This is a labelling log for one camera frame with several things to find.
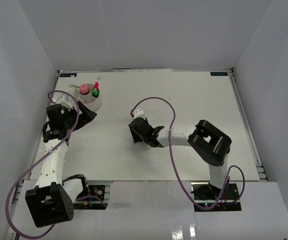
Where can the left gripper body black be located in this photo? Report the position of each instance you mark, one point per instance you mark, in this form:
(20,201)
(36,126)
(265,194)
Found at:
(71,118)

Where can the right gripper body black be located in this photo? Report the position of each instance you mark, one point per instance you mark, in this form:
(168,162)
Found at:
(138,138)

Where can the black highlighter green cap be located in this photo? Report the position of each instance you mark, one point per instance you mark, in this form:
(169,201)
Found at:
(95,92)

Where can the pink capped crayon tube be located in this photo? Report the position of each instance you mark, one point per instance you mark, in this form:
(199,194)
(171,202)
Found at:
(84,89)

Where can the yellow pen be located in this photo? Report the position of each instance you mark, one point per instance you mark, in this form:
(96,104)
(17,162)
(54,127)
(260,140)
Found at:
(74,86)

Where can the black highlighter pink cap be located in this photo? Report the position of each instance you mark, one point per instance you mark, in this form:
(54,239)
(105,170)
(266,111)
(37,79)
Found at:
(96,85)

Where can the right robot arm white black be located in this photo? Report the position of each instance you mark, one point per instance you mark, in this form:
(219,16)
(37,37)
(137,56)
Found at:
(210,143)

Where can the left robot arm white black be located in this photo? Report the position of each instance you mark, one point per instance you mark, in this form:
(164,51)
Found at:
(51,200)

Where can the white round divided organizer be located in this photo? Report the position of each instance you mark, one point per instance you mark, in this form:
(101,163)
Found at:
(89,100)

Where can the left blue table label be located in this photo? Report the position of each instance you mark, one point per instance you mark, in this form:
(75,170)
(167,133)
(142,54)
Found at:
(67,75)

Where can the blue table label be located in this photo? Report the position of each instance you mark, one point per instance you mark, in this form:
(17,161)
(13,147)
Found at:
(67,75)
(218,73)

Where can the right blue table label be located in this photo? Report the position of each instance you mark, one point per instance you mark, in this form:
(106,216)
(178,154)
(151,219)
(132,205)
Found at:
(218,73)

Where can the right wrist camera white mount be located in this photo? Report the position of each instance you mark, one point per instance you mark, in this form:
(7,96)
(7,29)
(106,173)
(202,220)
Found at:
(137,113)

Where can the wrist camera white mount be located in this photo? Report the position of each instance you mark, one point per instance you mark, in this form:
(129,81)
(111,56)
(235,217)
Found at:
(137,113)
(63,100)

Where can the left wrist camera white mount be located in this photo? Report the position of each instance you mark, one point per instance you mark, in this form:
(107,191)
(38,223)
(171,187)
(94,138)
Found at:
(63,100)

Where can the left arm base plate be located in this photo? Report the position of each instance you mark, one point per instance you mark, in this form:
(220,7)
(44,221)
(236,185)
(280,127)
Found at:
(100,191)

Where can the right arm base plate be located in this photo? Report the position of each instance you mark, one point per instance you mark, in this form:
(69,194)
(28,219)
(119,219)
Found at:
(206,197)

